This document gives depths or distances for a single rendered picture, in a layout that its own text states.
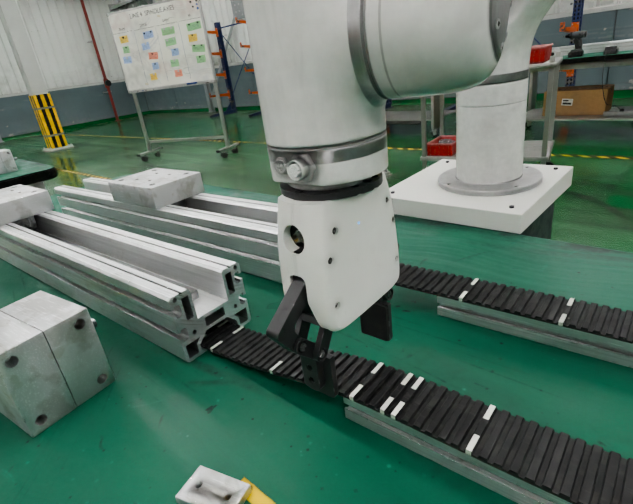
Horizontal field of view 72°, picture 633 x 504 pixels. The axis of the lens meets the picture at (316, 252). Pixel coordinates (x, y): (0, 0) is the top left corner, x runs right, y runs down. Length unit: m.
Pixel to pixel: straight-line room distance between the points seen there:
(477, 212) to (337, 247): 0.51
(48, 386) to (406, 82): 0.42
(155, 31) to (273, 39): 6.31
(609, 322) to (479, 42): 0.33
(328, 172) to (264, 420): 0.25
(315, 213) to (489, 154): 0.60
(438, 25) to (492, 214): 0.56
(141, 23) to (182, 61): 0.72
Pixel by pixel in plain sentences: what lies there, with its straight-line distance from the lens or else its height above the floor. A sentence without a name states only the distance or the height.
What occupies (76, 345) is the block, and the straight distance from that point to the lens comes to 0.51.
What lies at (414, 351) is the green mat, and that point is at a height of 0.78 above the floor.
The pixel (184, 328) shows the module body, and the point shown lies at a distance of 0.52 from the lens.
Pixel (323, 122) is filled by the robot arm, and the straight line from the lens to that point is 0.27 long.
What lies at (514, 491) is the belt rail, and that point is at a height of 0.79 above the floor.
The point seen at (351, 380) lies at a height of 0.81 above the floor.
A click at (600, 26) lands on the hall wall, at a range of 8.03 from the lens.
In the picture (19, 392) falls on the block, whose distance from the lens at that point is 0.50.
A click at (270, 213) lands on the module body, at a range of 0.71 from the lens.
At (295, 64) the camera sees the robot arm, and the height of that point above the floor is 1.07.
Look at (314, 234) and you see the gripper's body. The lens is 0.28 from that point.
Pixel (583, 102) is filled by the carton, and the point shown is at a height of 0.34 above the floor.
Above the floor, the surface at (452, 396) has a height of 0.82.
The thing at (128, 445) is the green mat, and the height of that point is 0.78.
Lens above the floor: 1.08
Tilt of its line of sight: 24 degrees down
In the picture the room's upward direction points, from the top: 8 degrees counter-clockwise
